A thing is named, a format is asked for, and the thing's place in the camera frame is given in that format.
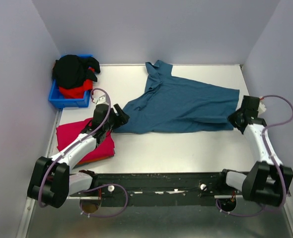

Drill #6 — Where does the teal blue t shirt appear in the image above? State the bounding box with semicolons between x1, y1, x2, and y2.
115;60;239;134

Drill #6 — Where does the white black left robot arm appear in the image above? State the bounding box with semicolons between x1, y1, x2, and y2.
27;103;130;208

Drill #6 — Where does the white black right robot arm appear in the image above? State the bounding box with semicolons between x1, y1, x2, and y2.
216;96;293;207

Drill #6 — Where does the red crumpled garment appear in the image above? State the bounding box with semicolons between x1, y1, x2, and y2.
58;76;93;99

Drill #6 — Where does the folded magenta t shirt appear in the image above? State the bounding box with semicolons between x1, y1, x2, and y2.
56;118;115;159

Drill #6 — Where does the blue plastic bin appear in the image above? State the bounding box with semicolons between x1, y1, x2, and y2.
48;55;95;109

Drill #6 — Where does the folded orange t shirt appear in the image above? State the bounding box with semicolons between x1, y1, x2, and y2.
77;156;112;166

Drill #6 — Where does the black crumpled garment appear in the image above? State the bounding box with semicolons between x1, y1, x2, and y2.
52;55;100;89

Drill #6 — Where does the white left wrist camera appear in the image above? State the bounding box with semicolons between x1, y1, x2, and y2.
93;95;109;106

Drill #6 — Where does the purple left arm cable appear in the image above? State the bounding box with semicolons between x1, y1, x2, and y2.
38;88;129;219

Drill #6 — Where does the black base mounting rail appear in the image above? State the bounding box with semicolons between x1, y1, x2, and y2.
70;172;242;207

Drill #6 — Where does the aluminium frame rail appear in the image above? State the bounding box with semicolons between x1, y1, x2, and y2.
16;197;35;238

